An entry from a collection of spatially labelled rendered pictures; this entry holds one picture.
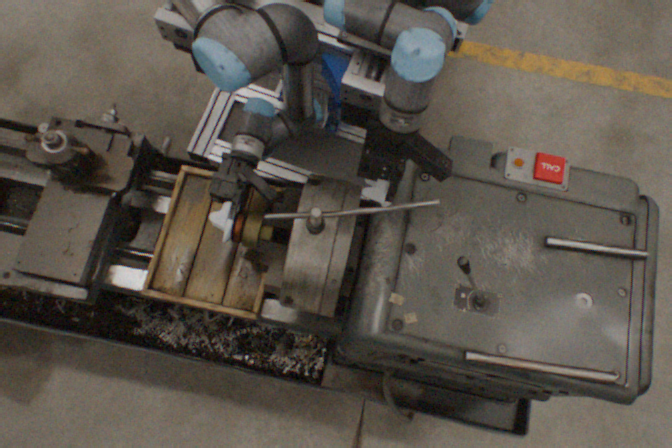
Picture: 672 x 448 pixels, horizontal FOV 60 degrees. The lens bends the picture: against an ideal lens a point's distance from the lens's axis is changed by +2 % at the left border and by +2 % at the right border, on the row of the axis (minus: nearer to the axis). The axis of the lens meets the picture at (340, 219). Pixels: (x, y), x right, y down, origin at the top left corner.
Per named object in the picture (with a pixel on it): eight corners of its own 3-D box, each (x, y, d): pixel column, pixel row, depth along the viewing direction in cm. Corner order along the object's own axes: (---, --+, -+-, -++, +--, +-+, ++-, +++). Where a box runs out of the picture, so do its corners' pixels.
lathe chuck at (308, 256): (344, 206, 152) (352, 160, 122) (317, 322, 143) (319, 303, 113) (311, 198, 152) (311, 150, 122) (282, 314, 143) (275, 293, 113)
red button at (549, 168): (562, 161, 123) (566, 157, 122) (559, 186, 122) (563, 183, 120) (534, 155, 124) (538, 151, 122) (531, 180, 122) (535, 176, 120)
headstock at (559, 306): (581, 231, 160) (667, 180, 122) (566, 408, 145) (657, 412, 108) (372, 185, 160) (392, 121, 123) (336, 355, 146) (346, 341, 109)
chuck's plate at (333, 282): (356, 209, 152) (368, 163, 122) (331, 325, 143) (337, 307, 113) (344, 206, 152) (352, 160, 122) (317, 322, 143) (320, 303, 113)
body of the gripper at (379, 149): (361, 152, 108) (373, 100, 99) (406, 162, 108) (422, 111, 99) (355, 180, 103) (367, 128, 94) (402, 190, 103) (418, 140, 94)
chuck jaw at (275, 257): (306, 248, 129) (294, 295, 122) (305, 258, 133) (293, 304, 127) (258, 237, 129) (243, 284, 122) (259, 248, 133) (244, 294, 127)
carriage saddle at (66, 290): (154, 143, 161) (148, 134, 155) (96, 306, 147) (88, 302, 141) (47, 119, 161) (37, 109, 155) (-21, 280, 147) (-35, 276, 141)
